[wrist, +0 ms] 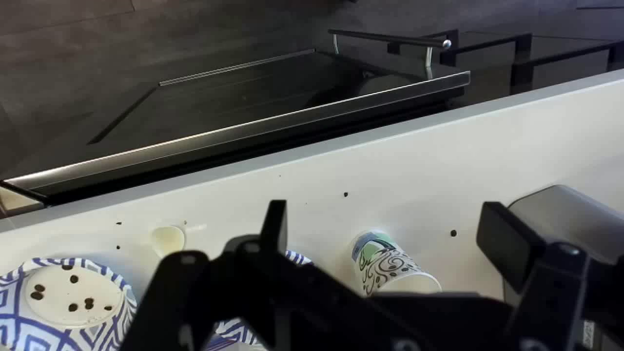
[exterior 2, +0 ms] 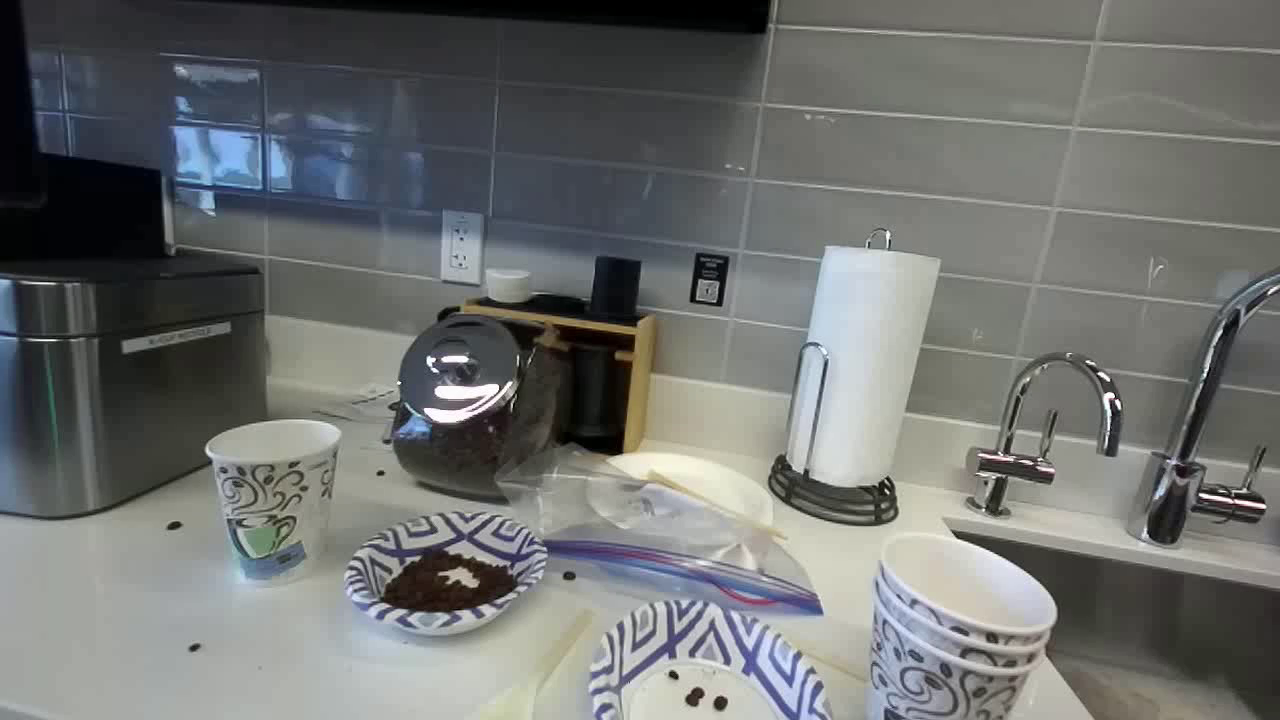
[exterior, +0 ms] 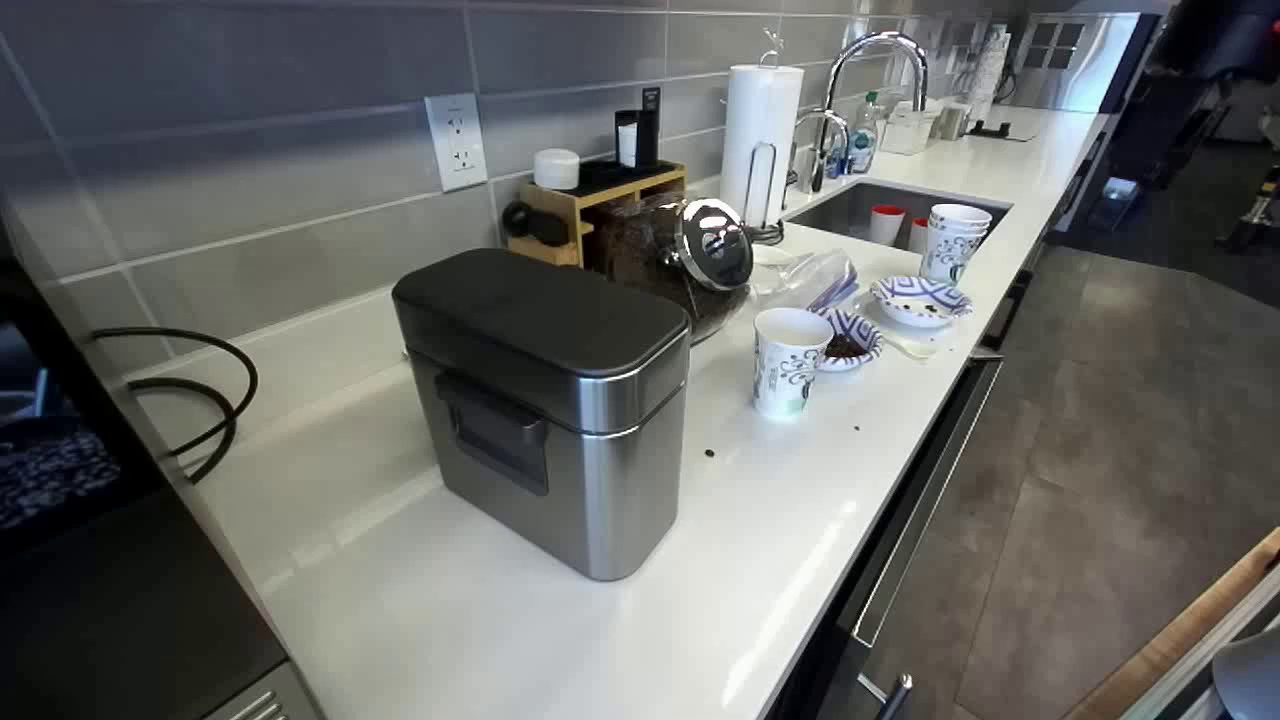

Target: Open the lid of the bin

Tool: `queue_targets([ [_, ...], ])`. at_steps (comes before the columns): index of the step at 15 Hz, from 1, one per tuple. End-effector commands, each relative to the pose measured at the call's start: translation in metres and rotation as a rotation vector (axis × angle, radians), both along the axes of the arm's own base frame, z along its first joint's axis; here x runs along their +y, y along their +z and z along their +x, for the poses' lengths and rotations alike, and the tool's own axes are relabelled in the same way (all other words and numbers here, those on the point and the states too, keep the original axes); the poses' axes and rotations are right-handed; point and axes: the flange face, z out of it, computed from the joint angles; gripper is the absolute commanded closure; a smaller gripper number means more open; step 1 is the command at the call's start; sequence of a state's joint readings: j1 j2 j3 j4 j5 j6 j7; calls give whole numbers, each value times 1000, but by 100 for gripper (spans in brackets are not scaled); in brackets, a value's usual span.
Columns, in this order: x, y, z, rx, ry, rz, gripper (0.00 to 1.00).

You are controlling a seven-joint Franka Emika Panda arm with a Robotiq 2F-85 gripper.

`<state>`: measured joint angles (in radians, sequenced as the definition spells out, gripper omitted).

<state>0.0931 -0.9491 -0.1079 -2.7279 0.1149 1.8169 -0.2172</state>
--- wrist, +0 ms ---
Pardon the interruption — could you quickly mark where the blue patterned bowl with beans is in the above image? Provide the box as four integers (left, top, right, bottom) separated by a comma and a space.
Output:
0, 258, 136, 351

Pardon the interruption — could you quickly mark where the blue patterned bowl with grounds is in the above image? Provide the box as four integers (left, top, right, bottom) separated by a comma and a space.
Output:
206, 250, 313, 351

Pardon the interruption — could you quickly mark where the patterned paper cup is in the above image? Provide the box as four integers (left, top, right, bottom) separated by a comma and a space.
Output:
350, 232, 442, 295

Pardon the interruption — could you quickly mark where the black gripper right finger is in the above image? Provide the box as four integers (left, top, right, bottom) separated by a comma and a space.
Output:
475, 186, 624, 351

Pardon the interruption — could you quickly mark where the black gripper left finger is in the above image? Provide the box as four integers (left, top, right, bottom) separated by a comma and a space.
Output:
118, 197, 366, 351

